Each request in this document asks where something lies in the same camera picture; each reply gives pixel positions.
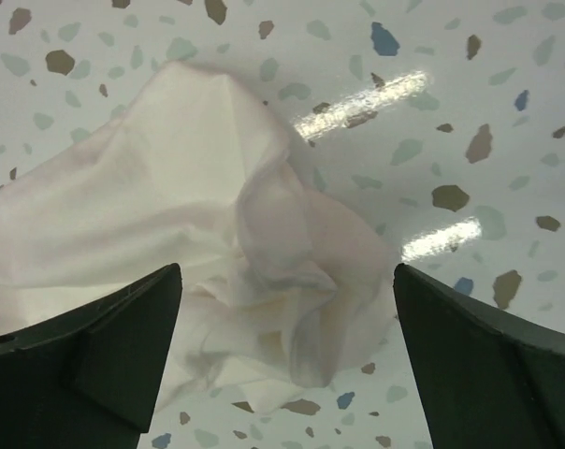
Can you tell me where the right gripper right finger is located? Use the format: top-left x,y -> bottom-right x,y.
393,264 -> 565,449

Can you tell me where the white printed t shirt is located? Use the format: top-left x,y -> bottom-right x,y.
0,61 -> 397,413

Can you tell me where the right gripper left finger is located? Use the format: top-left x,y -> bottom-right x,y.
0,264 -> 182,449

